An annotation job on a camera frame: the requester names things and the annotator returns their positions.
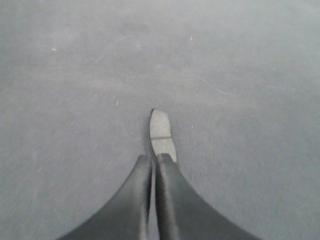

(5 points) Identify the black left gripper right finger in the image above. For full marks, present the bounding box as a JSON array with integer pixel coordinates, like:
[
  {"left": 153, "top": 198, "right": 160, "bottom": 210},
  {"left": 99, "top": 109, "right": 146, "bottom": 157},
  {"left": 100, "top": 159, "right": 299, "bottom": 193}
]
[{"left": 155, "top": 153, "right": 256, "bottom": 240}]

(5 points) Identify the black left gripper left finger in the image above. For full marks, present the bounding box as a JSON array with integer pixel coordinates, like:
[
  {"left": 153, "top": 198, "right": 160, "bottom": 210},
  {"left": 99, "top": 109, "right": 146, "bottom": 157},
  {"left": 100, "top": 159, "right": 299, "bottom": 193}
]
[{"left": 61, "top": 155, "right": 152, "bottom": 240}]

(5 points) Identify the grey brake pad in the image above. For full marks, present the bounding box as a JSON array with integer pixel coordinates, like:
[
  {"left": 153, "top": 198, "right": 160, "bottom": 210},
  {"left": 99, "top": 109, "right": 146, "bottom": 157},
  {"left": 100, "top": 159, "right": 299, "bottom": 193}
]
[{"left": 148, "top": 109, "right": 177, "bottom": 163}]

